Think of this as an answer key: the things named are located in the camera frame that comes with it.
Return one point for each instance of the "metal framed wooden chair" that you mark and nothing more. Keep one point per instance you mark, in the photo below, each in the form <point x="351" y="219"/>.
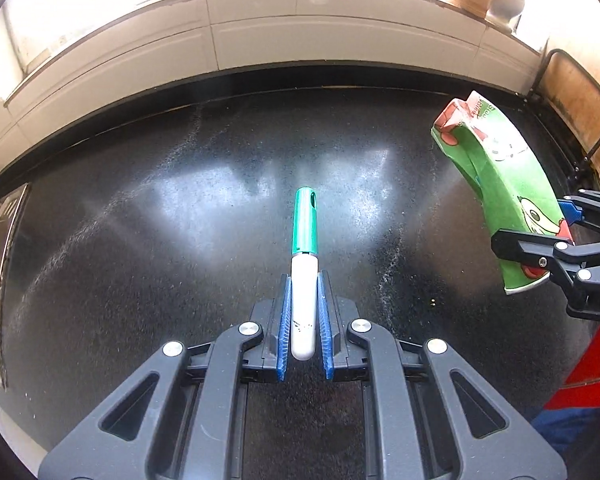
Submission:
<point x="575" y="105"/>

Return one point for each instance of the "red plastic bin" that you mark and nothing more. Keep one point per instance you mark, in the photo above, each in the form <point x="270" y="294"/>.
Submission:
<point x="582" y="370"/>

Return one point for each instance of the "green and red drink carton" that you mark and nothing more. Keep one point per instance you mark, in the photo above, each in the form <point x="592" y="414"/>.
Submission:
<point x="500" y="175"/>

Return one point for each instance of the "green and white marker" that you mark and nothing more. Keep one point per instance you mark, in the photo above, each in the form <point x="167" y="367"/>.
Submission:
<point x="304" y="270"/>

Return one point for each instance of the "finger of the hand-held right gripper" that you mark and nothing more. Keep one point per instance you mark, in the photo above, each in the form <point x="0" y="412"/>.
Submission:
<point x="587" y="210"/>
<point x="527" y="250"/>

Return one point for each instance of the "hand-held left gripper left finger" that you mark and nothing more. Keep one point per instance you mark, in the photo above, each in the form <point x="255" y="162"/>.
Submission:
<point x="283" y="330"/>

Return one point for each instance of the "steel sink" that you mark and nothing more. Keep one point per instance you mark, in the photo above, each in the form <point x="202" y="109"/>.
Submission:
<point x="0" y="280"/>

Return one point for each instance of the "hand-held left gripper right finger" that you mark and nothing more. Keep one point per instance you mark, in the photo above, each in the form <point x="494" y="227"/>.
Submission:
<point x="325" y="330"/>

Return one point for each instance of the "blue clothing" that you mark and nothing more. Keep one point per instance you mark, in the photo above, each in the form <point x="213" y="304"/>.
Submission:
<point x="575" y="430"/>

